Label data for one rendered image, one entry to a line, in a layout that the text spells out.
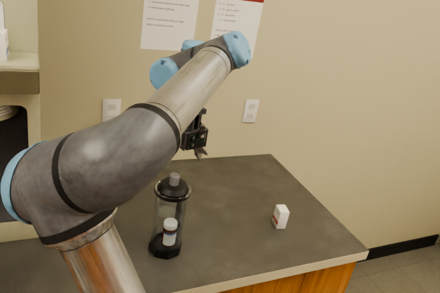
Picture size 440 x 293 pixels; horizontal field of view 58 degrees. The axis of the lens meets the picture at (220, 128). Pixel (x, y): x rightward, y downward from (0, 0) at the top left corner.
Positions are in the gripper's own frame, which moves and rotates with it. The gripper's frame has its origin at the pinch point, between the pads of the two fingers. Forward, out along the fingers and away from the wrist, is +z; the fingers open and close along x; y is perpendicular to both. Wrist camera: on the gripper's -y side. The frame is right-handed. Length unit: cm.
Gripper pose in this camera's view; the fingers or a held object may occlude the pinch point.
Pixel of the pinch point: (176, 164)
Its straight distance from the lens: 112.1
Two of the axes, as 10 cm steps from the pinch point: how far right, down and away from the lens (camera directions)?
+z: -1.6, 9.0, 4.1
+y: 6.1, 4.1, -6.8
